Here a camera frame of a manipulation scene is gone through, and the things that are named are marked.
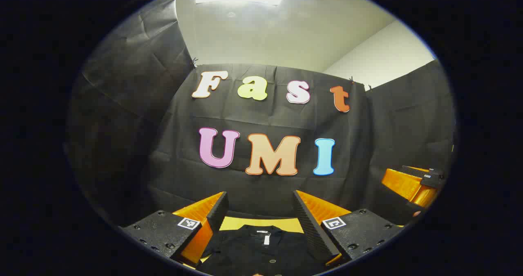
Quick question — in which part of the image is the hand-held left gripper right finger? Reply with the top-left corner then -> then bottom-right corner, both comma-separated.
293,190 -> 404,267

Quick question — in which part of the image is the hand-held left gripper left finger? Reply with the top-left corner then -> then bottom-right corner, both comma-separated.
121,191 -> 229,268

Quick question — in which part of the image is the black button shirt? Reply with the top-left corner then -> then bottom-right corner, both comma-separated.
200,225 -> 327,276

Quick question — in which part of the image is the black backdrop cloth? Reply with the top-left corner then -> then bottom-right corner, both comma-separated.
65,0 -> 456,227

